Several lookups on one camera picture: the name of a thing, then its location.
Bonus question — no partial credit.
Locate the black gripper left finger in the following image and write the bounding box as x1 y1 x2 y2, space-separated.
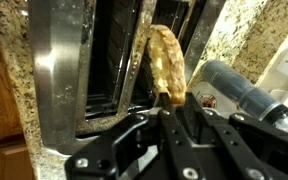
65 93 202 180

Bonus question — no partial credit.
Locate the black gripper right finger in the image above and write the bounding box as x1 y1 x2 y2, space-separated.
174 92 288 180

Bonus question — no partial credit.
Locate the wide toasted bread slice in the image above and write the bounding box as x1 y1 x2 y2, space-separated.
145 23 188 106

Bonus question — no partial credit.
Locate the stainless steel two-slot toaster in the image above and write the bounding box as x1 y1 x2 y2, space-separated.
27 0 227 157

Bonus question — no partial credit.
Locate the dark grey insulated bottle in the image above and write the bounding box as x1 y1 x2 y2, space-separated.
199 58 288 123

